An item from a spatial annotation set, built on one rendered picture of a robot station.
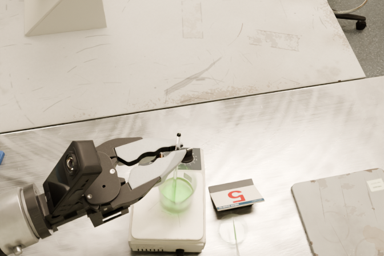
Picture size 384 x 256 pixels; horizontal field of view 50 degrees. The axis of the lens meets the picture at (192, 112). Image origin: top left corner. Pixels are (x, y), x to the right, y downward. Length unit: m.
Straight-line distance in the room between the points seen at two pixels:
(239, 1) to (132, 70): 0.35
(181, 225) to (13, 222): 0.28
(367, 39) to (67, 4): 1.80
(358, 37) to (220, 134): 1.67
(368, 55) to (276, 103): 1.49
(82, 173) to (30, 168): 0.41
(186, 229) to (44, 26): 0.59
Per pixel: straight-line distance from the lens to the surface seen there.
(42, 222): 0.55
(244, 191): 0.82
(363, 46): 2.42
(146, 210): 0.72
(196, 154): 0.81
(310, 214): 0.84
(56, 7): 1.00
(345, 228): 0.86
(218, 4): 1.11
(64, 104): 0.94
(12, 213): 0.55
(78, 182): 0.49
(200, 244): 0.73
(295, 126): 0.93
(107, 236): 0.81
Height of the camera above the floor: 1.67
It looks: 59 degrees down
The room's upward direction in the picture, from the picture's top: 6 degrees clockwise
